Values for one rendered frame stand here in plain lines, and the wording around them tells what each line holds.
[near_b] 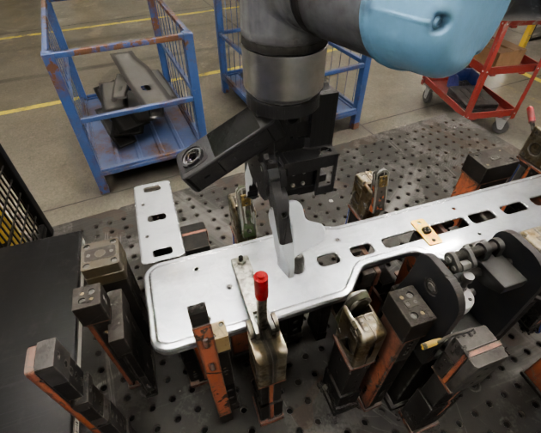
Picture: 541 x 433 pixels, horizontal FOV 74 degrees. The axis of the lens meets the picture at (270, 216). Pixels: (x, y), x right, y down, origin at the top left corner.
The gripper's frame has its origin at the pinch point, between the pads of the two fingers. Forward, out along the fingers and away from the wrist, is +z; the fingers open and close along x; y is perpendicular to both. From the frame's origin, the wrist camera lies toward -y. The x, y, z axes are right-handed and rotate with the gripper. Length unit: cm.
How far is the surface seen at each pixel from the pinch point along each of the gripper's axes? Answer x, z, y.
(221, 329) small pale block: 1.4, 22.9, -7.7
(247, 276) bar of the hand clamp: 10.3, 22.1, -0.4
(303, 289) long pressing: 8.2, 29.4, 11.0
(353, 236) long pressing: 18.4, 29.4, 28.3
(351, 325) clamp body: -5.1, 23.2, 14.2
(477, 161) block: 31, 27, 75
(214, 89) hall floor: 319, 128, 50
